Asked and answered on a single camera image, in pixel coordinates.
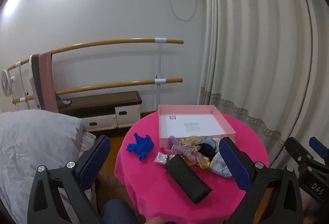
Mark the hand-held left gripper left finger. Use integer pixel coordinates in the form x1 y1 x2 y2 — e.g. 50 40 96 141
27 135 111 224

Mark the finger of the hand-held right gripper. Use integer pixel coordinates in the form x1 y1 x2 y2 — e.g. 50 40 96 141
309 137 329 160
285 137 313 170

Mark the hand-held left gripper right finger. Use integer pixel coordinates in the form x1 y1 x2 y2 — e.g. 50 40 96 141
218 137 304 224

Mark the white cartoon printed cloth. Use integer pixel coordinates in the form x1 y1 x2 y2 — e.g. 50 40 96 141
209 152 233 179

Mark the navy sock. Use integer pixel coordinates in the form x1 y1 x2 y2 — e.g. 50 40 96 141
198 142 219 161

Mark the light blue cloth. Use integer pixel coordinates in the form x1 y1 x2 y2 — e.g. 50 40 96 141
204 137 221 149

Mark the blue fuzzy glove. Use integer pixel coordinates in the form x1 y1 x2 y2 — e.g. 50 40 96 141
126 133 154 161

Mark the black soft case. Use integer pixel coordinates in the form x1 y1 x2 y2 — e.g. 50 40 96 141
164 154 213 204

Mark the pink cardboard box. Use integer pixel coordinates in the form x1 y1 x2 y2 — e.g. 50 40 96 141
158 105 236 149

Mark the small clear packet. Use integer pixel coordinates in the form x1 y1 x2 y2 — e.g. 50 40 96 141
154 152 169 164

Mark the brown white storage bench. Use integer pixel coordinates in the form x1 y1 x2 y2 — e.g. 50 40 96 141
59 91 142 132

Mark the person's leg in jeans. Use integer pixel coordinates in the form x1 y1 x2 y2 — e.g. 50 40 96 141
103 200 138 224

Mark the grey bed duvet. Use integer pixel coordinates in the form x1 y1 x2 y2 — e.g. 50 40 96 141
0 110 97 224

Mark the round pink-covered table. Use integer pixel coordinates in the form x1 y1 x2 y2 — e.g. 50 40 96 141
114 108 269 224

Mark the pink grey towel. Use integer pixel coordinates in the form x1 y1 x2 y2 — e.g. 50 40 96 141
29 51 60 113

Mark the white barre stand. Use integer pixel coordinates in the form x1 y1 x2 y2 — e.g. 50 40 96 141
154 38 167 114
15 61 29 111

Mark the cream curtain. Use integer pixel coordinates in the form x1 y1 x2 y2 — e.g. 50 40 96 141
197 0 329 163

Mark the white fan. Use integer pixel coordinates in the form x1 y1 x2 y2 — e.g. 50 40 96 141
0 69 17 98

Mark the white power cable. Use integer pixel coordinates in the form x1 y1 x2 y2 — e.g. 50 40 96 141
168 0 199 21

